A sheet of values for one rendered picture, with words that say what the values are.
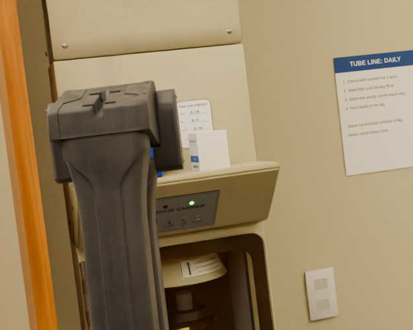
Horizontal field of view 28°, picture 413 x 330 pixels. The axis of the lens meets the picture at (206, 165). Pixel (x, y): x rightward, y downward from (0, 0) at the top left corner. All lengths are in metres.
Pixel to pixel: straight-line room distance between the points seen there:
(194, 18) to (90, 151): 0.80
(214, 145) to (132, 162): 0.69
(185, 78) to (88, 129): 0.77
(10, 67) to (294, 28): 0.84
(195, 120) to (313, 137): 0.58
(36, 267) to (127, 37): 0.40
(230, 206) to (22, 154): 0.34
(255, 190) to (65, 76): 0.35
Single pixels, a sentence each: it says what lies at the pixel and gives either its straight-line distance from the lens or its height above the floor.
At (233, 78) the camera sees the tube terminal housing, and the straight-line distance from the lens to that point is 1.40.
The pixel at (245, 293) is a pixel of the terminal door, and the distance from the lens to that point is 1.41.
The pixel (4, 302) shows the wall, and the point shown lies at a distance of 1.79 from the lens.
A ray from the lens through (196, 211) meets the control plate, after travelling 1.31.
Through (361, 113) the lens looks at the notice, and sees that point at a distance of 1.95.
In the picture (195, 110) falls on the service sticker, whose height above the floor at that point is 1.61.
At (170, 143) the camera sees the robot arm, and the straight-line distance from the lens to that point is 0.69.
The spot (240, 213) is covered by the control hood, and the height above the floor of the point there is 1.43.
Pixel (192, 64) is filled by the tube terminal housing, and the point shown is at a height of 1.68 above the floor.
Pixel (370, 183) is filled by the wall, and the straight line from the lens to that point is 1.97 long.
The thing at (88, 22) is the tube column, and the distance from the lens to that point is 1.36.
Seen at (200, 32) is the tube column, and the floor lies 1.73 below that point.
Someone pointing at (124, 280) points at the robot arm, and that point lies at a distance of 0.60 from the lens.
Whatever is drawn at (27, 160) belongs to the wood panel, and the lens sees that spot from 1.24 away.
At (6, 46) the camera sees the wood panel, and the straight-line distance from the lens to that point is 1.25.
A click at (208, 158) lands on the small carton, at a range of 1.29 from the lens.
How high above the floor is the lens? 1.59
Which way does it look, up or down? 3 degrees down
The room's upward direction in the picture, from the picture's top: 7 degrees counter-clockwise
